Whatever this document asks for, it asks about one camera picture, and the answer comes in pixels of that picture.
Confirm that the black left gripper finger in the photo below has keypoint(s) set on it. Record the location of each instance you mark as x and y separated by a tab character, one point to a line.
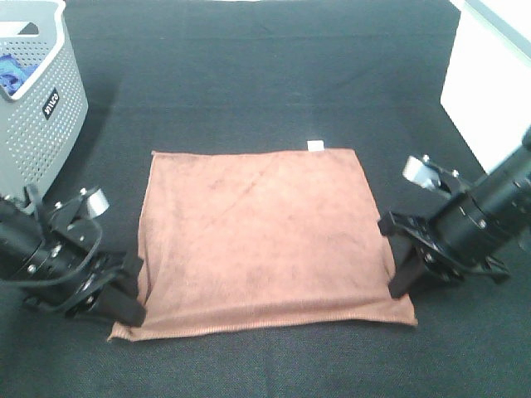
119	307
124	268

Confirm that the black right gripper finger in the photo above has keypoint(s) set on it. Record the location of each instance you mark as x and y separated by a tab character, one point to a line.
392	223
407	274

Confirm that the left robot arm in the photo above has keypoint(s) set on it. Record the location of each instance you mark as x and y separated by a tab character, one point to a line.
14	216

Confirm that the brown microfiber towel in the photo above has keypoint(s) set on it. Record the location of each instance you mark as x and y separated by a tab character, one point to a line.
231	242

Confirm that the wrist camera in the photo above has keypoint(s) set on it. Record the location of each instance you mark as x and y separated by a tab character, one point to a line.
430	176
87	205

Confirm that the blue cloth in basket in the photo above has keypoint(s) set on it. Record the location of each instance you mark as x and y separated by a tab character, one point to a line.
13	74

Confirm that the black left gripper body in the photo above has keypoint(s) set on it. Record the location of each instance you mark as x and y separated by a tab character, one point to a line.
63	268

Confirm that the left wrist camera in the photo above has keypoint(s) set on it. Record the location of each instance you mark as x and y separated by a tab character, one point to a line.
87	205

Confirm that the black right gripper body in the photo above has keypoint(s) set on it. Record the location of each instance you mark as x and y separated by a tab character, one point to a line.
461	238

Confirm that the black table cover cloth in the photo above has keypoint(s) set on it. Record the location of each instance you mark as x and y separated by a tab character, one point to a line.
249	77

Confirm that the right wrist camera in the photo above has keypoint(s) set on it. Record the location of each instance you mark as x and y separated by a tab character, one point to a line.
430	176

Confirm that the grey perforated laundry basket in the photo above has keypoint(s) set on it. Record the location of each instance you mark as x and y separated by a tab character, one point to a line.
41	121

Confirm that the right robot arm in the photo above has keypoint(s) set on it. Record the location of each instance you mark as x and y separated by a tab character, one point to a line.
516	167

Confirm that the white plastic basket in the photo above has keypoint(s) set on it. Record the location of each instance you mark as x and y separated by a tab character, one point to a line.
486	92

